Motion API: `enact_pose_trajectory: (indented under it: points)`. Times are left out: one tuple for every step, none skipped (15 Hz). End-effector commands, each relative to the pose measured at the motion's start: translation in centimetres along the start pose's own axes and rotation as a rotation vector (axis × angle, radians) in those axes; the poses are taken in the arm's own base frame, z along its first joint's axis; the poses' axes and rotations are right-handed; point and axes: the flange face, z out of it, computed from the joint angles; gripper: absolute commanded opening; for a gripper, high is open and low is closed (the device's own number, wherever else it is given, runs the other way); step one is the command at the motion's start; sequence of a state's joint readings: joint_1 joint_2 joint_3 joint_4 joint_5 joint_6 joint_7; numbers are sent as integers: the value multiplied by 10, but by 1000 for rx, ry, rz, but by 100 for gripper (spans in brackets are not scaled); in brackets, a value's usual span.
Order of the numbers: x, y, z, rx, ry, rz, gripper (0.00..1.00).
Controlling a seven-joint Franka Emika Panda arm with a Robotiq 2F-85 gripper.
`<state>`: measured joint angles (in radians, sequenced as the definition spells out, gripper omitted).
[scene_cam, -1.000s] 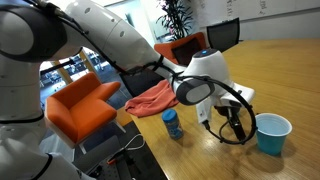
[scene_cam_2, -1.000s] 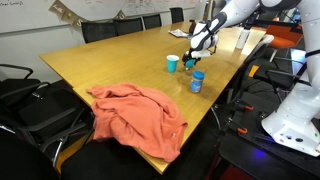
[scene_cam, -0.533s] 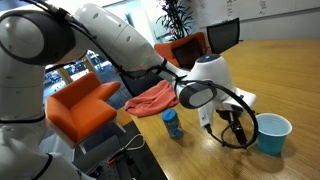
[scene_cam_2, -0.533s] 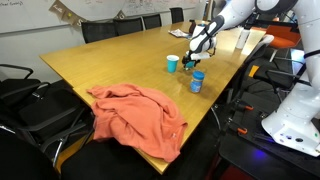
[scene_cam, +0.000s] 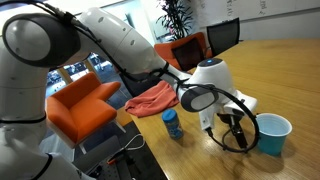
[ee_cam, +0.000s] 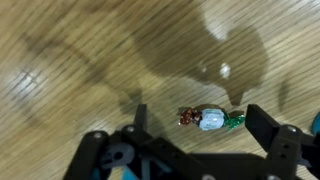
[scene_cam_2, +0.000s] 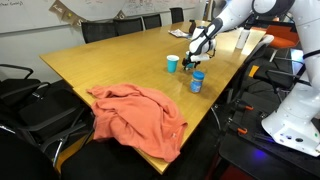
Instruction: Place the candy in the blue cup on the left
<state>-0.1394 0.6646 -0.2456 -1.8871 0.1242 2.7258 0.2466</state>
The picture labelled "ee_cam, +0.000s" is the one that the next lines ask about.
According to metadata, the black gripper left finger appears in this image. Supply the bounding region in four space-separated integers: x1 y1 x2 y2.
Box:
62 103 201 180

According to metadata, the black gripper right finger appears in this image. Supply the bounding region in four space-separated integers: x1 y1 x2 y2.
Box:
244 103 320 180

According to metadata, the foil candy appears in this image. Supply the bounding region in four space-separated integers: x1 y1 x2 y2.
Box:
178 104 246 133

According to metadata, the blue plastic cup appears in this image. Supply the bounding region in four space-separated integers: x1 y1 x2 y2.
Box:
311 111 320 136

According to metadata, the wooden conference table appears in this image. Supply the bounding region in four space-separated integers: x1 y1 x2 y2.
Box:
0 0 320 180

